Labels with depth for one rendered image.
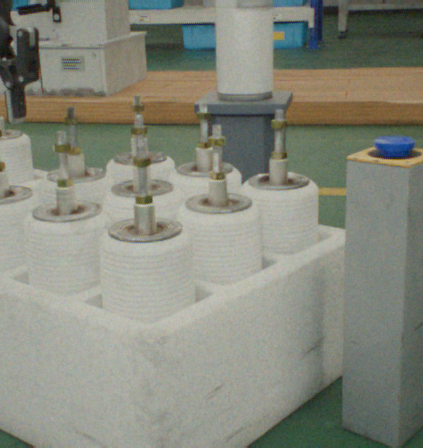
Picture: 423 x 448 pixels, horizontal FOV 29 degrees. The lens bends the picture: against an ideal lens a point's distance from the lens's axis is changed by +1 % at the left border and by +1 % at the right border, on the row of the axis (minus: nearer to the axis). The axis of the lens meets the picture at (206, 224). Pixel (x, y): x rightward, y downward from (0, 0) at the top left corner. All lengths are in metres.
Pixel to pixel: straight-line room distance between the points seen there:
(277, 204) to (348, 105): 1.80
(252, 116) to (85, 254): 0.50
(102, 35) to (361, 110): 0.96
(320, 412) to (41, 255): 0.37
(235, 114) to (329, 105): 1.46
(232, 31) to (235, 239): 0.51
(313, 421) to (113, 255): 0.33
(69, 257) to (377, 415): 0.37
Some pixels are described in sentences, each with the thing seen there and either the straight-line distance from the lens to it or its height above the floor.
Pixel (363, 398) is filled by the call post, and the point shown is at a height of 0.05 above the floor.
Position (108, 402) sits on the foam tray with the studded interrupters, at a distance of 0.82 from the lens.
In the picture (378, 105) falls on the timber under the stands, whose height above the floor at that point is 0.06.
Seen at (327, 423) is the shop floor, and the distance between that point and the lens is 0.97.
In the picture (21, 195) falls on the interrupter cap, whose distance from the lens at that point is 0.97.
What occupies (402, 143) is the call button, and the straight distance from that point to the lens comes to 0.83.
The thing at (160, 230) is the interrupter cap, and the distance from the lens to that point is 0.82.
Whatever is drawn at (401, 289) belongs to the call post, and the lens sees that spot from 0.85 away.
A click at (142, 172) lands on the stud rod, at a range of 0.80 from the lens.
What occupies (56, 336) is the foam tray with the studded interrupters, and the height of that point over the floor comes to 0.15.
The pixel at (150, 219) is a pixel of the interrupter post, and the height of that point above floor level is 0.27.
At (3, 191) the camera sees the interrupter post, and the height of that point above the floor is 0.26.
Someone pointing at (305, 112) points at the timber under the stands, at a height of 0.04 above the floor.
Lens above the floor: 0.50
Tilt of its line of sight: 17 degrees down
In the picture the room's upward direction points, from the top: 2 degrees counter-clockwise
